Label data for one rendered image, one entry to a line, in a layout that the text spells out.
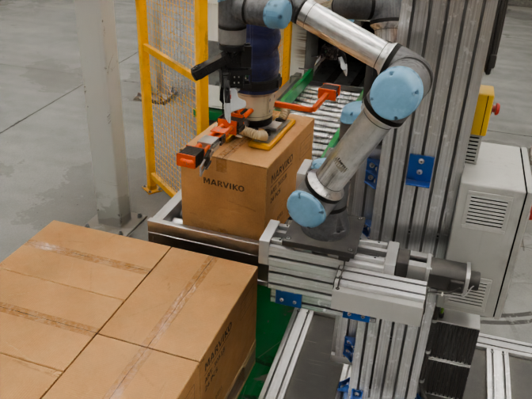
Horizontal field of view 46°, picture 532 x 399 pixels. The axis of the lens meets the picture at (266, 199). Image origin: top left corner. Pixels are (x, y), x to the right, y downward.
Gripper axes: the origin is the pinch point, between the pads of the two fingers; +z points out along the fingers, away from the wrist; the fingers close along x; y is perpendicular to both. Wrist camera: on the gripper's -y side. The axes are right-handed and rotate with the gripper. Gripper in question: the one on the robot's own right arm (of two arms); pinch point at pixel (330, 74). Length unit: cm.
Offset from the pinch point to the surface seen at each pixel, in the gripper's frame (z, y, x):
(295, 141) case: 23.6, 28.6, -6.0
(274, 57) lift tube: -14.0, 32.3, -16.5
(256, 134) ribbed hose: 15, 49, -17
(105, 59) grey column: 11, 0, -122
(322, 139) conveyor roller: 62, -63, -18
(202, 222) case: 56, 61, -37
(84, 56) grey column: 10, 1, -135
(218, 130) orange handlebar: 7, 67, -26
